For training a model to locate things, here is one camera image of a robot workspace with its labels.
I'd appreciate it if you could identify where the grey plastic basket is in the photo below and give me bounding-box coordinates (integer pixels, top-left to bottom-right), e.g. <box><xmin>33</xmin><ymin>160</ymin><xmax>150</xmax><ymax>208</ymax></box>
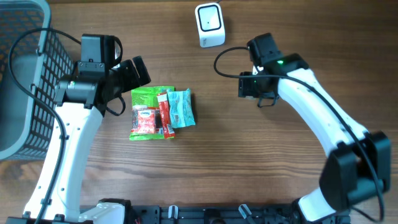
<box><xmin>1</xmin><ymin>1</ymin><xmax>73</xmax><ymax>160</ymax></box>

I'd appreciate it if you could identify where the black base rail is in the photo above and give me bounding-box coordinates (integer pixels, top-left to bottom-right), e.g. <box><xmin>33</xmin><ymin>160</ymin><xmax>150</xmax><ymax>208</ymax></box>
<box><xmin>73</xmin><ymin>203</ymin><xmax>351</xmax><ymax>224</ymax></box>

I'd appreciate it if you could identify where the pale green wipes packet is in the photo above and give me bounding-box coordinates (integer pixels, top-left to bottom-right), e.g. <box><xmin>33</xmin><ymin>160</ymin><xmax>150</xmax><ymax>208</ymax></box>
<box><xmin>167</xmin><ymin>88</ymin><xmax>196</xmax><ymax>129</ymax></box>

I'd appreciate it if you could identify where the red tube packet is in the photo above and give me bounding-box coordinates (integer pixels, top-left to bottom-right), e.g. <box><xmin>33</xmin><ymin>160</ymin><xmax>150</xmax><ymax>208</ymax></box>
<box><xmin>157</xmin><ymin>93</ymin><xmax>175</xmax><ymax>139</ymax></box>

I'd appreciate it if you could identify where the white barcode scanner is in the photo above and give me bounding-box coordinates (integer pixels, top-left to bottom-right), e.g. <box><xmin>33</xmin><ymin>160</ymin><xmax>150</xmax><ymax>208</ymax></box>
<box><xmin>195</xmin><ymin>2</ymin><xmax>226</xmax><ymax>48</ymax></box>

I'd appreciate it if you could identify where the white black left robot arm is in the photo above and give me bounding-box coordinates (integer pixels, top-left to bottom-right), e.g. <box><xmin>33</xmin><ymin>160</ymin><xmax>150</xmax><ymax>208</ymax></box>
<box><xmin>8</xmin><ymin>56</ymin><xmax>150</xmax><ymax>223</ymax></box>

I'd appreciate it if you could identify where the green snack bag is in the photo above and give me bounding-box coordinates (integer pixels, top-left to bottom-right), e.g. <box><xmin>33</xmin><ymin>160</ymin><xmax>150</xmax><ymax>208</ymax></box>
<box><xmin>129</xmin><ymin>86</ymin><xmax>175</xmax><ymax>141</ymax></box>

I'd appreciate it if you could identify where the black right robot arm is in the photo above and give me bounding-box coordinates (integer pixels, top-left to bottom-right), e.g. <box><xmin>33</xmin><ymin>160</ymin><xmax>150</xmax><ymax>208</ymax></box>
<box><xmin>239</xmin><ymin>54</ymin><xmax>391</xmax><ymax>222</ymax></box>

